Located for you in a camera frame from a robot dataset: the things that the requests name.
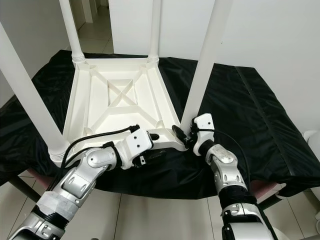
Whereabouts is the black cloth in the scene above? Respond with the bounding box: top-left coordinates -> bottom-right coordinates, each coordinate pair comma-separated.
0,49 -> 320,201

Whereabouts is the pink folding table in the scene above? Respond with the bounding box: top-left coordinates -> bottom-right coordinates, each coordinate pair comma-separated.
25,170 -> 283,198

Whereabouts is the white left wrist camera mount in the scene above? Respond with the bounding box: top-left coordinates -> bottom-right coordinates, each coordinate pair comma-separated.
115,129 -> 153,168

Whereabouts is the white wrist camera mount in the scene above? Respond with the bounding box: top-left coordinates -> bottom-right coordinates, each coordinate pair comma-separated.
115,129 -> 153,168
192,113 -> 216,156

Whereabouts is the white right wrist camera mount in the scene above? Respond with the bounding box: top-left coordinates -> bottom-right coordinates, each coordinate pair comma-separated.
192,113 -> 216,156

